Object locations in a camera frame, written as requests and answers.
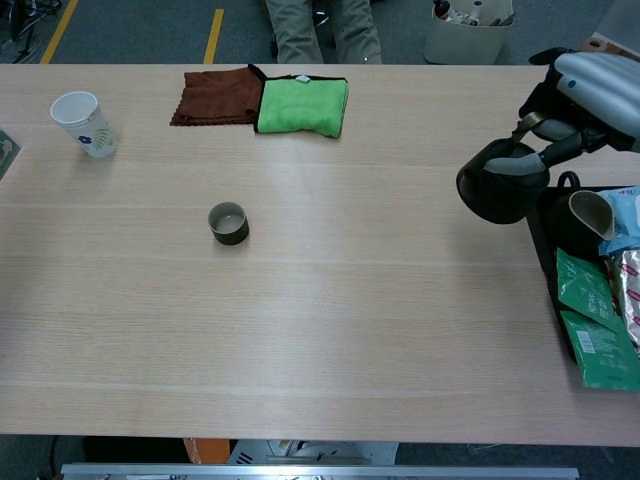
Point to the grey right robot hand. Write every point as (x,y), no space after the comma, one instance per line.
(600,90)

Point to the black teapot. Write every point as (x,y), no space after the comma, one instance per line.
(495,200)

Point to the small grey cup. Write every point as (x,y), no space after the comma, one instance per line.
(229,225)

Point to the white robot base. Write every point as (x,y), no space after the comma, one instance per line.
(310,452)

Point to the colourful striped box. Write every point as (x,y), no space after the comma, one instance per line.
(607,44)

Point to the dark pitcher with grey inside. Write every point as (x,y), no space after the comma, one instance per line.
(590,210)

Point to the blue wet wipes pack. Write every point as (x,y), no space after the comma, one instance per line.
(625,215)

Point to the beige bin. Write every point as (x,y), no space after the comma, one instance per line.
(465,42)

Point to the black tray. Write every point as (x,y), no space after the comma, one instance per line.
(542,235)

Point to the silver snack packet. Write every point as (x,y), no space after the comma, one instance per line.
(631,290)

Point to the green cloth with black trim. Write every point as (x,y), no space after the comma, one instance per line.
(300,107)

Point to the person's legs in khaki trousers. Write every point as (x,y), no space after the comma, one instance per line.
(295,35)

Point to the brown cloth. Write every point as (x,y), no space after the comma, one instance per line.
(220,97)

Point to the white floral paper cup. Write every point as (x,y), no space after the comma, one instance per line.
(82,125)

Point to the orange stool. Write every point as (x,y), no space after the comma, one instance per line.
(205,450)

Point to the green printed card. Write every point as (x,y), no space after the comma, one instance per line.
(6,150)

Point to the aluminium rail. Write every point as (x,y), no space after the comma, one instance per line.
(320,472)

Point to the black metal frame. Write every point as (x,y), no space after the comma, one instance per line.
(25,25)

